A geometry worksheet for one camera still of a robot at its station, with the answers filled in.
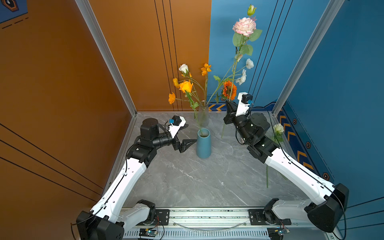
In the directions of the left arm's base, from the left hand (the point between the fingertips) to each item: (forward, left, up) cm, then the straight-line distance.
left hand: (191, 131), depth 67 cm
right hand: (+9, -15, +10) cm, 21 cm away
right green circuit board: (-35, -41, -34) cm, 64 cm away
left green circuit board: (-35, +20, -34) cm, 53 cm away
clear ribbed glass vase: (+32, -7, -22) cm, 40 cm away
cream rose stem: (+25, -61, -28) cm, 72 cm away
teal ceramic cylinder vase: (+4, -6, -16) cm, 18 cm away
